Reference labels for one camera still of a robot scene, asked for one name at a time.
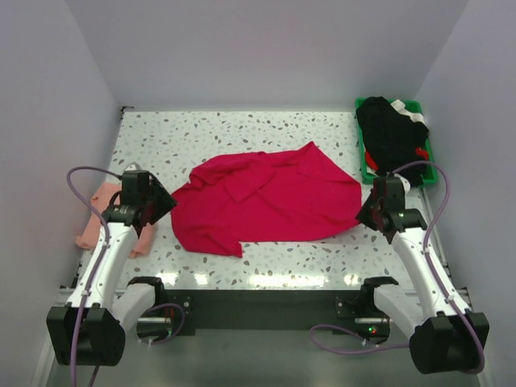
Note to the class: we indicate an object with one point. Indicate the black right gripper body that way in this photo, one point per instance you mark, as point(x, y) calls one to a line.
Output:
point(367, 213)

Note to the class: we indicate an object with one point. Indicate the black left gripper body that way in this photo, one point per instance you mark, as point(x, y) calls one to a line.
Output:
point(159, 201)

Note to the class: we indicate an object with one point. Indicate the magenta red t shirt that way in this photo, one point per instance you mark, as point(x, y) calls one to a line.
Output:
point(291, 196)

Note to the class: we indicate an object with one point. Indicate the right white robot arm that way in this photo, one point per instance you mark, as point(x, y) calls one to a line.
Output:
point(444, 333)

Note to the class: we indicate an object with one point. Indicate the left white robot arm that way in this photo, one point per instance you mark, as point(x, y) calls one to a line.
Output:
point(90, 328)

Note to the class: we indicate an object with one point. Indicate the folded peach t shirt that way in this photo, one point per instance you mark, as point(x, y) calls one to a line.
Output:
point(89, 237)

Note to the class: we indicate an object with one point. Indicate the red garment in bin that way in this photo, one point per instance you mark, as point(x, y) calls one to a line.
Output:
point(373, 165)

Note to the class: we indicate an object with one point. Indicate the black t shirt in bin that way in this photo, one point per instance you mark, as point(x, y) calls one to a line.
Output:
point(390, 138)

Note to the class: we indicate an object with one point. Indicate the white garment in bin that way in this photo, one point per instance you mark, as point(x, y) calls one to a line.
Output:
point(400, 107)

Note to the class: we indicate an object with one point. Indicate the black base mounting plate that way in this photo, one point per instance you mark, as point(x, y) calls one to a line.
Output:
point(265, 310)

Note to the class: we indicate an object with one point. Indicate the aluminium rail frame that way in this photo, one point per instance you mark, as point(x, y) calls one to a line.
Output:
point(264, 281)

